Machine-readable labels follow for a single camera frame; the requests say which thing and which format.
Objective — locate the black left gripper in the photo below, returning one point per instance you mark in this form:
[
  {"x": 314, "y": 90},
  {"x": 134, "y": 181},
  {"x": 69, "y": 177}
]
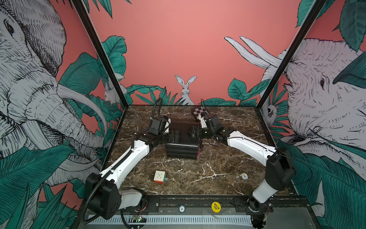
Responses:
[{"x": 172, "y": 140}]

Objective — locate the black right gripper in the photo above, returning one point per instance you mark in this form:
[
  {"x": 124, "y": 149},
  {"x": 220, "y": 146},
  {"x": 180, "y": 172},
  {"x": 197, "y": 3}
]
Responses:
[{"x": 199, "y": 129}]

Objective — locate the black drawer cabinet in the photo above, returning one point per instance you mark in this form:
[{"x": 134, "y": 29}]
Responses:
[{"x": 189, "y": 147}]

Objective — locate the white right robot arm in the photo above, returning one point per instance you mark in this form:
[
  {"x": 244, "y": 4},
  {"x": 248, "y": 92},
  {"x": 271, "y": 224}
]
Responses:
[{"x": 280, "y": 169}]

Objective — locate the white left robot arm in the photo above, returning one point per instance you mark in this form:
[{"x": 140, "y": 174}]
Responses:
[{"x": 102, "y": 197}]

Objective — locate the red white chess board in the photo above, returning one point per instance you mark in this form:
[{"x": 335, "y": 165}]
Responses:
[{"x": 198, "y": 112}]

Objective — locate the colourful puzzle cube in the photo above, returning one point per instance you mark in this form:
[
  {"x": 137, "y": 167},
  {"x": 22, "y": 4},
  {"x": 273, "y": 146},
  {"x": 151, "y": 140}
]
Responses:
[{"x": 159, "y": 177}]

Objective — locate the yellow round sticker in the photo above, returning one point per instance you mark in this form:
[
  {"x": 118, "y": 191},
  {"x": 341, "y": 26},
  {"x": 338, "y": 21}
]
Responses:
[{"x": 216, "y": 207}]

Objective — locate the white ribbed strip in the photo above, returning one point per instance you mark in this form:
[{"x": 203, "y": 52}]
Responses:
[{"x": 241, "y": 220}]

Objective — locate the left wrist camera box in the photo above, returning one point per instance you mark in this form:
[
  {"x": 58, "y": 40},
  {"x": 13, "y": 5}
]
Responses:
[{"x": 159, "y": 125}]

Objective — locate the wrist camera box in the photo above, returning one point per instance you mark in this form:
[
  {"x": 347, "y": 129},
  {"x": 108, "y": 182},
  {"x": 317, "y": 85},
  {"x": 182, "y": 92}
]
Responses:
[
  {"x": 209, "y": 120},
  {"x": 159, "y": 125}
]

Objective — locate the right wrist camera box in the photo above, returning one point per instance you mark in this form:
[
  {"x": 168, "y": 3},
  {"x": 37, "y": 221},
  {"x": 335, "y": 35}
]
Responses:
[{"x": 209, "y": 120}]

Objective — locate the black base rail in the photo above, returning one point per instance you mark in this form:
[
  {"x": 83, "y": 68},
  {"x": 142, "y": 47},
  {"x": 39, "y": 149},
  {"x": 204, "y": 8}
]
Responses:
[{"x": 239, "y": 203}]

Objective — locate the black frame post left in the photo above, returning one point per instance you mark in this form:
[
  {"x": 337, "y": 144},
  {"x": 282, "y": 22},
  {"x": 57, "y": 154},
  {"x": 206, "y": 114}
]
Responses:
[{"x": 84, "y": 16}]

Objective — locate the black frame post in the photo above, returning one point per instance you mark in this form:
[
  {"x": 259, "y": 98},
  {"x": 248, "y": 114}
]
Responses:
[
  {"x": 84, "y": 16},
  {"x": 311, "y": 16}
]

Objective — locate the black frame post right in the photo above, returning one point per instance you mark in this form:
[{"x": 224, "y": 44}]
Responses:
[{"x": 311, "y": 16}]

